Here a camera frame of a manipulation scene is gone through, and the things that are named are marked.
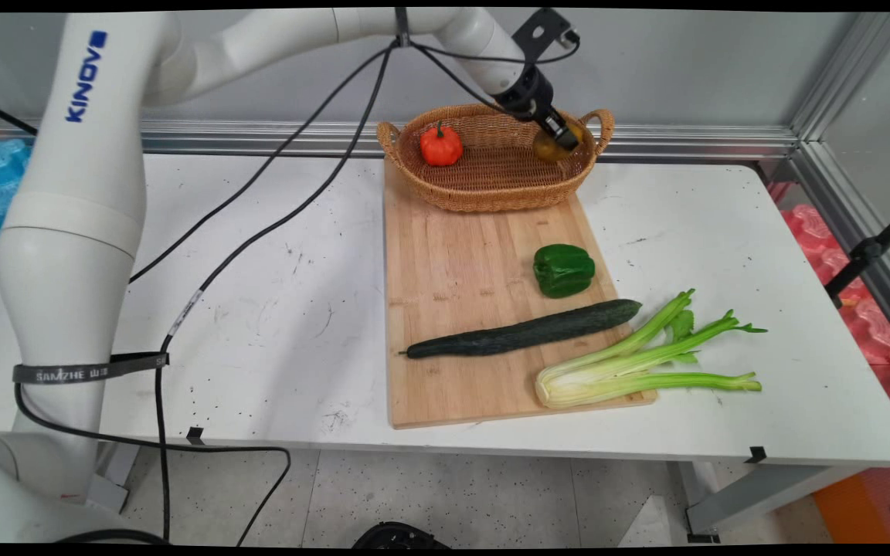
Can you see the red foam mat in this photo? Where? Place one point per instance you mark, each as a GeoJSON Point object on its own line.
{"type": "Point", "coordinates": [870, 324]}

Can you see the orange toy pumpkin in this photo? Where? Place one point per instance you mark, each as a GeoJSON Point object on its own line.
{"type": "Point", "coordinates": [441, 147]}

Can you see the brown toy pear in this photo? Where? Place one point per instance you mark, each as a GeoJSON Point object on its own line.
{"type": "Point", "coordinates": [549, 148]}

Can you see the green bell pepper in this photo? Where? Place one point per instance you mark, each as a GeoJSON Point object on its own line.
{"type": "Point", "coordinates": [563, 270]}

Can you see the bamboo cutting board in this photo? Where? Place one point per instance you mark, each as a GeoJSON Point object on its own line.
{"type": "Point", "coordinates": [453, 270]}

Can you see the grey table leg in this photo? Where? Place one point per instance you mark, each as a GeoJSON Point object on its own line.
{"type": "Point", "coordinates": [754, 494]}

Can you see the dark green cucumber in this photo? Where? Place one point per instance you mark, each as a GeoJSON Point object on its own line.
{"type": "Point", "coordinates": [522, 333]}

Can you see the black tripod stand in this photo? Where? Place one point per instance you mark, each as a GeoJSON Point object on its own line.
{"type": "Point", "coordinates": [866, 251]}

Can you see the black round floor object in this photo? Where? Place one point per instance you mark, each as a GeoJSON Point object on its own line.
{"type": "Point", "coordinates": [399, 535]}

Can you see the orange floor panel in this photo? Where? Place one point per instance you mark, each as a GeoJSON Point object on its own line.
{"type": "Point", "coordinates": [854, 510]}

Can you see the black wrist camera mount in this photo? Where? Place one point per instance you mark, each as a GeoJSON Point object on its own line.
{"type": "Point", "coordinates": [541, 31]}

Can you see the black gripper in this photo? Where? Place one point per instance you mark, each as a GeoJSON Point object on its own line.
{"type": "Point", "coordinates": [526, 94]}

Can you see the green celery bunch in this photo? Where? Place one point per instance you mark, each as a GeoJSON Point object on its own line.
{"type": "Point", "coordinates": [615, 371]}

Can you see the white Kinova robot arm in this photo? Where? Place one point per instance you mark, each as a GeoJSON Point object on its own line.
{"type": "Point", "coordinates": [74, 232]}

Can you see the black tape piece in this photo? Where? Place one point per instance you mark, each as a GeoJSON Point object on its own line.
{"type": "Point", "coordinates": [755, 455]}
{"type": "Point", "coordinates": [195, 435]}

